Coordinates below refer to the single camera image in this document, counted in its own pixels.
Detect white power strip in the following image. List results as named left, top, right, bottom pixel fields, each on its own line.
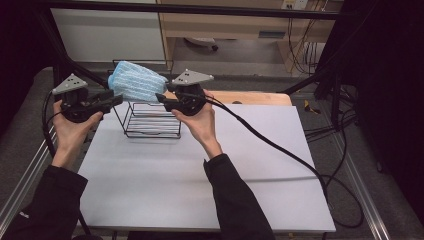
left=280, top=0, right=309, bottom=11

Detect black curtain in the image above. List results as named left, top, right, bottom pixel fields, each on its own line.
left=316, top=0, right=424, bottom=218
left=0, top=0, right=64, bottom=138

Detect person's left hand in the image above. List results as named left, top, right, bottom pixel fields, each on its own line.
left=52, top=99, right=105, bottom=162

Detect white cabinet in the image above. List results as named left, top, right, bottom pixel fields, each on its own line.
left=51, top=0, right=167, bottom=64

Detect aluminium rail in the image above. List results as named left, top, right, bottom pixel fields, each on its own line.
left=0, top=126, right=58, bottom=228
left=329, top=131, right=392, bottom=240

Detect black metal frame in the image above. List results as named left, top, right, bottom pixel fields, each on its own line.
left=33, top=0, right=361, bottom=132

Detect person's right hand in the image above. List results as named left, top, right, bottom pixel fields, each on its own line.
left=170, top=89, right=224, bottom=160

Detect office chair base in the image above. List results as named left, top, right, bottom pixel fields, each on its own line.
left=184, top=36, right=220, bottom=52

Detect wooden board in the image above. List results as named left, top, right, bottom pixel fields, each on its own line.
left=113, top=87, right=293, bottom=107

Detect wooden desk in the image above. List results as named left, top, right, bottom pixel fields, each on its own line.
left=156, top=0, right=344, bottom=73

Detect yellow black tape strip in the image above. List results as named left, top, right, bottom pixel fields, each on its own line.
left=303, top=99, right=322, bottom=116

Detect right hand-held gripper cable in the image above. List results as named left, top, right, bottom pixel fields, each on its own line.
left=181, top=91, right=365, bottom=230

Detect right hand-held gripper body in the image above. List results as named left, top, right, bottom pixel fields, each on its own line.
left=171, top=68, right=215, bottom=117

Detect bundle of black floor cables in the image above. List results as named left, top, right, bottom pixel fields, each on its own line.
left=303, top=83, right=359, bottom=188

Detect black wire rack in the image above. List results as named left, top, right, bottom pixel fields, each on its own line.
left=107, top=59, right=184, bottom=140

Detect white board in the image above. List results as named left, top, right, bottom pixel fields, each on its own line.
left=77, top=99, right=337, bottom=233

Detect blue striped cloth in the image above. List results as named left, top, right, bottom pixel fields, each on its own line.
left=107, top=60, right=169, bottom=104

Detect hanging desk cables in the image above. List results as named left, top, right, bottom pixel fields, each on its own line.
left=287, top=18, right=322, bottom=76

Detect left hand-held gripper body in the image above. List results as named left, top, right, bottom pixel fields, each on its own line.
left=52, top=73, right=102, bottom=124

